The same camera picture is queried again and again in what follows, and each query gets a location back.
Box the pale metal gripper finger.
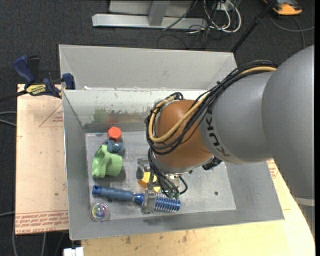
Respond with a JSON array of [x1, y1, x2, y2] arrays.
[[148, 189, 158, 214], [141, 190, 150, 215]]

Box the yellow and grey toy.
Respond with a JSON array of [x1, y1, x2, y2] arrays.
[[135, 158, 161, 195]]

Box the blue tool with spiral end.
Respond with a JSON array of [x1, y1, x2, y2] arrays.
[[91, 184, 182, 214]]

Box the grey metal bin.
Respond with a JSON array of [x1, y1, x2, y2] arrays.
[[58, 44, 285, 241]]

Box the clear iridescent ball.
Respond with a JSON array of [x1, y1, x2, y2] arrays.
[[89, 201, 111, 222]]

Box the green plastic cup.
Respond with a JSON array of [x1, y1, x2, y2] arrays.
[[91, 144, 124, 179]]

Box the blue-grey toy animal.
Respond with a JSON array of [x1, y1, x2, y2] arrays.
[[103, 139, 126, 156]]

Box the orange hexagonal block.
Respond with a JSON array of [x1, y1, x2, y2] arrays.
[[106, 126, 123, 143]]

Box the brown cardboard board, red print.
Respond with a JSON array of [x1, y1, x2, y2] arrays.
[[14, 83, 70, 236]]

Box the black cylinder on white bracket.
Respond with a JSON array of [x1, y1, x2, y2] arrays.
[[201, 156, 223, 172]]

